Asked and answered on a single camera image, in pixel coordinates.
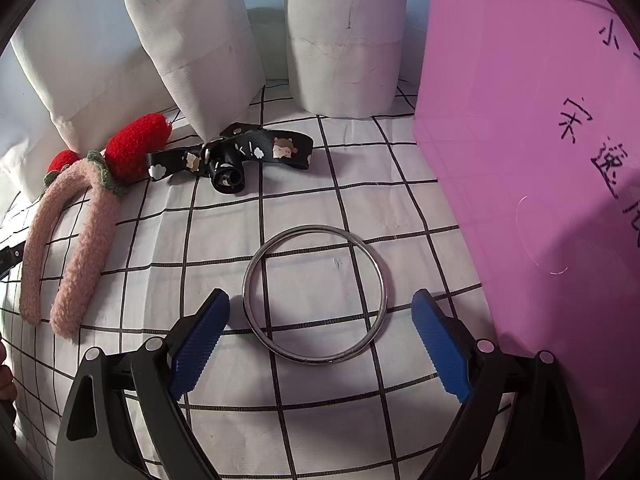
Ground white checked tablecloth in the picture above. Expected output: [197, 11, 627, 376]
[0, 80, 506, 480]

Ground silver bangle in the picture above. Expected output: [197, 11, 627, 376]
[242, 225, 391, 363]

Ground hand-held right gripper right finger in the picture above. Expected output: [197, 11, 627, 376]
[411, 288, 588, 480]

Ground person's left hand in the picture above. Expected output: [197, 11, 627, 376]
[0, 340, 17, 403]

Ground pink plastic basin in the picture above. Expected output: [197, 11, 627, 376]
[412, 0, 640, 356]

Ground pink fluffy strawberry headband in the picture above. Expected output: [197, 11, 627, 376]
[19, 112, 173, 339]

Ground black printed ribbon strap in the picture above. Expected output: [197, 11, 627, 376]
[146, 122, 315, 195]

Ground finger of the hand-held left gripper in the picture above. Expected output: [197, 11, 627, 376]
[0, 244, 25, 277]

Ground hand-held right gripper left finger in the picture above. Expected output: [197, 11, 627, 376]
[54, 288, 231, 480]

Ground white curtain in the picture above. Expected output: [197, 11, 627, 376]
[10, 0, 411, 171]

